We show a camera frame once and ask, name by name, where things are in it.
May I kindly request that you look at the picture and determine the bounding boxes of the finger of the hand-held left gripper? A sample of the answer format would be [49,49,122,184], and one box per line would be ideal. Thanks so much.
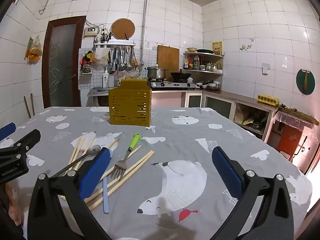
[0,129,41,164]
[0,122,17,140]

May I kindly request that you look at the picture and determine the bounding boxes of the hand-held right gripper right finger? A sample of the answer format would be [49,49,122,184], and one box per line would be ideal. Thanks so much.
[209,146,294,240]

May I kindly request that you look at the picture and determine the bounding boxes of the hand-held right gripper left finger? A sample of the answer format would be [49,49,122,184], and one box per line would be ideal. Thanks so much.
[27,148,112,240]

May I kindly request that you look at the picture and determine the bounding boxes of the light blue handled utensil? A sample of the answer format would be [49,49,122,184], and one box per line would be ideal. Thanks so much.
[102,172,110,215]

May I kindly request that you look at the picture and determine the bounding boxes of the set of wooden chopsticks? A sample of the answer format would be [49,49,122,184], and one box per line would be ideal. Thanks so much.
[61,137,154,210]

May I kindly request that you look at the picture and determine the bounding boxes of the green handled metal fork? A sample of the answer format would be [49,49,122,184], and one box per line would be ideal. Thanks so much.
[111,133,142,180]

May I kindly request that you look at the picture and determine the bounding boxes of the yellow slotted utensil holder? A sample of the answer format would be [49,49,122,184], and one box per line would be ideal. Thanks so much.
[108,79,153,127]

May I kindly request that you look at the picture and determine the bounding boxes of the row of hanging kitchen utensils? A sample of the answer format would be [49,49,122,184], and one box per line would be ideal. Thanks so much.
[108,45,138,72]

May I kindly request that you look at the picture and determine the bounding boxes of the person's left hand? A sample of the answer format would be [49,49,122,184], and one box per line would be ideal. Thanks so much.
[5,184,24,227]

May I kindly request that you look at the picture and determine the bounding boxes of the grey bear print tablecloth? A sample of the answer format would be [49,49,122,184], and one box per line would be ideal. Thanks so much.
[0,106,313,240]

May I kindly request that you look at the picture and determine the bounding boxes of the orange red box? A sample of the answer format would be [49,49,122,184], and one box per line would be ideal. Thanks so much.
[278,125,302,155]

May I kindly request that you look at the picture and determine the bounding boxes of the orange plastic bag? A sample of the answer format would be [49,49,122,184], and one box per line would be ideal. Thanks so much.
[26,36,42,64]

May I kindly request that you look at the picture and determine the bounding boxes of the brown framed frosted glass door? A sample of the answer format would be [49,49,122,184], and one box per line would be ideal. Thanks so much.
[41,16,87,109]

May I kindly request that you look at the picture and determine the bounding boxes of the table with plastic cover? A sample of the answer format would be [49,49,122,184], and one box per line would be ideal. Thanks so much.
[272,104,320,132]

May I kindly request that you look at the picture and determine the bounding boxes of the yellow egg carton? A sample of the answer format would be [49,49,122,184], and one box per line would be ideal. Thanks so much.
[257,94,280,105]

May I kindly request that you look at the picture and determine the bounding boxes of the group of dishes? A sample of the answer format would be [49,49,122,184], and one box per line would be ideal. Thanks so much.
[196,80,222,91]

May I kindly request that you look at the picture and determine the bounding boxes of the kitchen counter cabinet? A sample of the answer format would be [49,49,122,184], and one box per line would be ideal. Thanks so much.
[86,87,279,143]

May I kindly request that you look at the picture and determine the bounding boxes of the white soap bottle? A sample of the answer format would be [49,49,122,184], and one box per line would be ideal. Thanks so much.
[102,68,110,88]

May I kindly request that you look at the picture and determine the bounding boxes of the red and yellow hanging bags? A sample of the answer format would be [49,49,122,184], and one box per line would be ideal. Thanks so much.
[79,51,95,65]

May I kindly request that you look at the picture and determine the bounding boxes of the metal corner shelf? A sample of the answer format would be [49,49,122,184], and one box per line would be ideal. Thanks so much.
[182,52,224,75]

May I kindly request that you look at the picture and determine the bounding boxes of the steel gas stove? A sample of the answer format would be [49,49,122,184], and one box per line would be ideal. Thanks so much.
[147,79,198,90]

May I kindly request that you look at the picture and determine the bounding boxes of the black wok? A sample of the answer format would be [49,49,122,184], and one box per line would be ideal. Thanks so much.
[170,69,192,82]

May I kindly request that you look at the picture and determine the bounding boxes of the white hanging plastic bag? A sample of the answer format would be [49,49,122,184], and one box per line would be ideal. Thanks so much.
[95,49,109,62]

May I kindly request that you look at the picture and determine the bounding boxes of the green round board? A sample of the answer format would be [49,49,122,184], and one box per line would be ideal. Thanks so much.
[296,69,316,95]

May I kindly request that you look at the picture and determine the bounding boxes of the stainless steel pot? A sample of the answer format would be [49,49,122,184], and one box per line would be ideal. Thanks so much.
[144,65,169,80]

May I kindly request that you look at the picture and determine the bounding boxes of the rectangular wooden cutting board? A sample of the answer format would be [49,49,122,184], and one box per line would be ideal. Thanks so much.
[157,45,180,73]

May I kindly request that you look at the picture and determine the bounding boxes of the round wooden cutting board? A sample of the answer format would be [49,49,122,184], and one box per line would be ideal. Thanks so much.
[111,18,136,40]

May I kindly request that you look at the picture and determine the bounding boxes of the yellow wall poster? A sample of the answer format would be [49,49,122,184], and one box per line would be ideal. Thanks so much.
[212,41,223,55]

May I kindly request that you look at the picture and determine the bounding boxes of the metal wall rack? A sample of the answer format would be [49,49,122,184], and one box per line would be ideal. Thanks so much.
[94,40,137,49]

